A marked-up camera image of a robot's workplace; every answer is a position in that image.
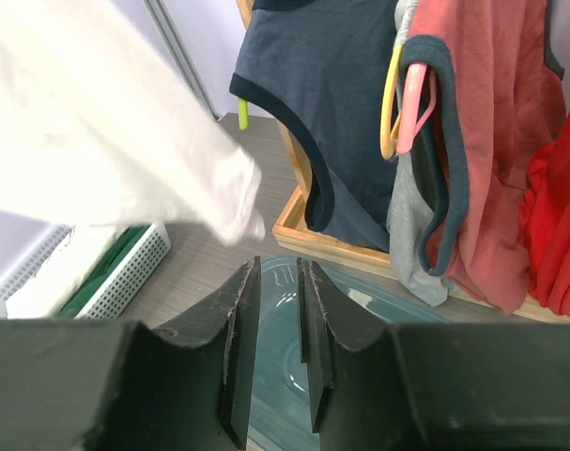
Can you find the pink hanger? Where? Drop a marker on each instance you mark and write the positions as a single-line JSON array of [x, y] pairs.
[[410, 120]]

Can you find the pink tank top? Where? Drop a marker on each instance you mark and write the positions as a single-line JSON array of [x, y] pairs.
[[499, 100]]

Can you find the red tank top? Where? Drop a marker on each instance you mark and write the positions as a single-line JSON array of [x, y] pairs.
[[545, 223]]

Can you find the white tank top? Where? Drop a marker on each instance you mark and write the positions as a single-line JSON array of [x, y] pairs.
[[96, 128]]

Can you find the white folded cloth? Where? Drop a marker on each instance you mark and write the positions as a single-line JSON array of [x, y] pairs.
[[63, 272]]

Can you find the lime green hanger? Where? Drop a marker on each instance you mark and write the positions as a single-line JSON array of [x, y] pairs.
[[243, 114]]

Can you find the grey tank top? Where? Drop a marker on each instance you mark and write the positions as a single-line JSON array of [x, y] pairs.
[[409, 213]]

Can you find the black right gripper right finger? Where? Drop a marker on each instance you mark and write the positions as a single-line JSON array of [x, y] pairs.
[[358, 397]]

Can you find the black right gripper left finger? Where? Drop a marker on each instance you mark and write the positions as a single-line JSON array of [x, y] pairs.
[[187, 384]]

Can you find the teal plastic tub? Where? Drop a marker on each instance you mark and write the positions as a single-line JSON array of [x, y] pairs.
[[280, 416]]

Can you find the navy blue tank top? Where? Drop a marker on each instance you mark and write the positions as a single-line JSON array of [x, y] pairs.
[[319, 67]]

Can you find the green folded cloth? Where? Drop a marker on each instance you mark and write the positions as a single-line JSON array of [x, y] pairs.
[[101, 272]]

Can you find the yellow hanger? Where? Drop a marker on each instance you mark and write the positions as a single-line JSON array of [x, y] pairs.
[[389, 126]]

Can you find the wooden clothes rack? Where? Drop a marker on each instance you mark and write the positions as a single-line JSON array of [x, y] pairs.
[[291, 232]]

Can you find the white plastic basket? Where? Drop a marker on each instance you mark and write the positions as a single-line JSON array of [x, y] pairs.
[[20, 260]]

